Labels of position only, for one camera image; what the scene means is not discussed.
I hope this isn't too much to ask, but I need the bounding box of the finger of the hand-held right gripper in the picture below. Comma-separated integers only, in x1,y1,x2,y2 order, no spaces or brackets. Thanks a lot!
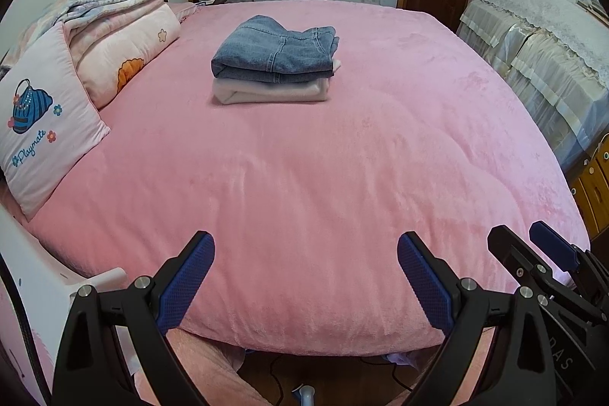
529,220,593,274
486,224,555,297

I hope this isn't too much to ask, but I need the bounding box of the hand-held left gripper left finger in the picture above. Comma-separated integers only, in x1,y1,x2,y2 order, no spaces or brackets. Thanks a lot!
52,231,216,406

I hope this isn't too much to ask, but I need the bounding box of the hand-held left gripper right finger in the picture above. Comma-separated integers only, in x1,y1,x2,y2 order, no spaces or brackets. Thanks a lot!
397,231,557,406

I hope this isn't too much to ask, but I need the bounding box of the blue denim jacket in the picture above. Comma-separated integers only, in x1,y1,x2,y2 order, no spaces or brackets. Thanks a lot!
210,15,341,84

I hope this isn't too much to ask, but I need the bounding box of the yellow wooden drawer cabinet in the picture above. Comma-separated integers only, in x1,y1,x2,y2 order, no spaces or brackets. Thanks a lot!
568,144,609,240

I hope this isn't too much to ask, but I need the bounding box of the pink fleece bed blanket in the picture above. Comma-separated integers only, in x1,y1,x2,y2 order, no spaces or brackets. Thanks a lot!
14,0,591,357

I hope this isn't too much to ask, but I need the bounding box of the white plastic chair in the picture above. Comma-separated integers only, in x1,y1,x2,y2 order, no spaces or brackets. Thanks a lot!
0,206,143,406

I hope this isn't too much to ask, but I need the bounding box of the cream lace covered furniture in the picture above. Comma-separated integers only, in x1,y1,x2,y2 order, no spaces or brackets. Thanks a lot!
457,0,609,169

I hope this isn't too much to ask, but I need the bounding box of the white folded sweater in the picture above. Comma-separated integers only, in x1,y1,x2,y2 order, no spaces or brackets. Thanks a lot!
212,59,342,105

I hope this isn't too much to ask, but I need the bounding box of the pink printed pillow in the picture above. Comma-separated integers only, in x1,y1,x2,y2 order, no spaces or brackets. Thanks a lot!
0,22,111,222

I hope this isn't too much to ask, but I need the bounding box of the folded floral quilt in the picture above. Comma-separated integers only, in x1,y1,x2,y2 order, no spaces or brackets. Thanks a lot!
10,0,182,111

